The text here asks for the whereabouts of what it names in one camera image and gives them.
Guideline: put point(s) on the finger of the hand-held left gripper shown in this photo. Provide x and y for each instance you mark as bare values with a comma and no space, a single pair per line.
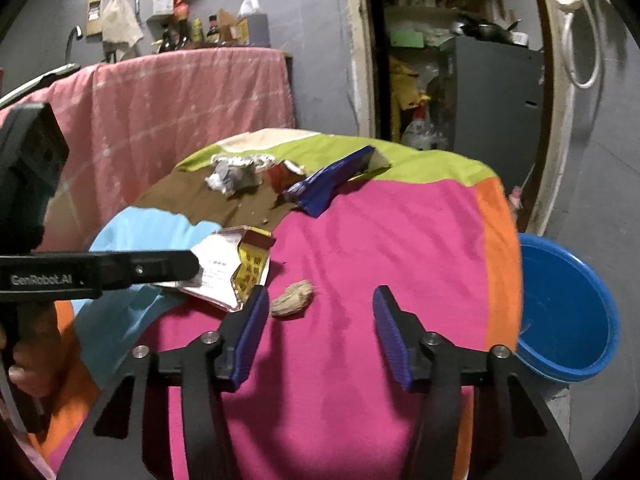
150,270

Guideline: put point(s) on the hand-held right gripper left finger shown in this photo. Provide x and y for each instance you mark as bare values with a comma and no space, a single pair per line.
252,327

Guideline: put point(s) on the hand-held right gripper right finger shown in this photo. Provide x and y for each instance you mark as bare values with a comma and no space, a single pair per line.
391,332

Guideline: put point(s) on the brown paper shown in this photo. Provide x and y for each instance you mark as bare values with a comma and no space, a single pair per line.
292,300

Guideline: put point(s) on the white brown patterned cloth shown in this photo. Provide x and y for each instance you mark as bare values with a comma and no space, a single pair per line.
230,175

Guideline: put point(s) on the blue plastic basin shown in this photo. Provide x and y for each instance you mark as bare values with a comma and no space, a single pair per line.
565,300

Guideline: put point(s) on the person's left hand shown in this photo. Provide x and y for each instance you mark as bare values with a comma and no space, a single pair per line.
32,367

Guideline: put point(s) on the multicolour patchwork blanket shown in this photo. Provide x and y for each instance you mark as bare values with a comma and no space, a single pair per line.
375,240

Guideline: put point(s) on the metal faucet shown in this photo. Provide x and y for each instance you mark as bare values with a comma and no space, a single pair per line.
71,42

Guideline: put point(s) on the pink checked cloth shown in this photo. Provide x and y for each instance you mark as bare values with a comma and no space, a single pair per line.
150,110

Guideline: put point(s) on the red torn wrapper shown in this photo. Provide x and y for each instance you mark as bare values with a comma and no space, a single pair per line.
280,176

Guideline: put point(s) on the blue snack wrapper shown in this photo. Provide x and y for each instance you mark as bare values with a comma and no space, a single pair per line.
325,185

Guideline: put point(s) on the beige hanging cloth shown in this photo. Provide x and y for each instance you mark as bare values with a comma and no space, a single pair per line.
122,25

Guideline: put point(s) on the dark glass sauce bottle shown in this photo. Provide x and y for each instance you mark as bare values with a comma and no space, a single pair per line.
165,42

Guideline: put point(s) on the tall bottle red label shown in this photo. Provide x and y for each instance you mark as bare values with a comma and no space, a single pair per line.
181,25

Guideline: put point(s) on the white bottle red cap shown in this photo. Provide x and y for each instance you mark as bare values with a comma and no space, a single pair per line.
420,130

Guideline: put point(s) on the small yellow sauce bottle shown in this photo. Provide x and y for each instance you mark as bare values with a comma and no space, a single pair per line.
198,32

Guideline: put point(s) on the orange brown packet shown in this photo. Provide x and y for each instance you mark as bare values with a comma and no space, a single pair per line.
231,27

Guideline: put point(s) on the yellow plastic bag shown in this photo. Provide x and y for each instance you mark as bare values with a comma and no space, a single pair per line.
405,82

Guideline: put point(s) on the grey metal cabinet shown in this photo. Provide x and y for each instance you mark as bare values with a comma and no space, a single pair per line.
495,95

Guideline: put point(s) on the large plastic oil jug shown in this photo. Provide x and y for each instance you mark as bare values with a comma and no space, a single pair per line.
257,30

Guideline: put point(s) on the green box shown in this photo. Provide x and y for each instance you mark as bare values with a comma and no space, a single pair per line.
406,37

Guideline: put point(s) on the black wok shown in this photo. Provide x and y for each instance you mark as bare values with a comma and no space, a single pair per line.
480,30

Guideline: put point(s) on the white wall socket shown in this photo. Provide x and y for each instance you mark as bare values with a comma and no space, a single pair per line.
162,2

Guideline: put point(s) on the cream door frame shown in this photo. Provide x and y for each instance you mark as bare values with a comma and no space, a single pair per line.
362,60

